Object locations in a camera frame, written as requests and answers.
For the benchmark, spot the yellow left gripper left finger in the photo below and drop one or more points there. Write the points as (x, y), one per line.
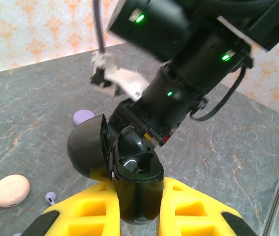
(70, 205)

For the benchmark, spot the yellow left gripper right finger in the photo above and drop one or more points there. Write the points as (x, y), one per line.
(168, 221)

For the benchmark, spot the black earbud charging case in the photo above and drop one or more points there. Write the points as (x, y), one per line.
(139, 196)

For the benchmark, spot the pink earbud charging case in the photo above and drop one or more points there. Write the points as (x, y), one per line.
(10, 190)

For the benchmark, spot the purple earbud charging case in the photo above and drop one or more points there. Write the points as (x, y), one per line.
(82, 116)

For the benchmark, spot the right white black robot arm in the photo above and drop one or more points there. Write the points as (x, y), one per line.
(277, 22)

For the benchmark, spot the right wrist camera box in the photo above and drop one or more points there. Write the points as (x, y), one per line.
(124, 78)

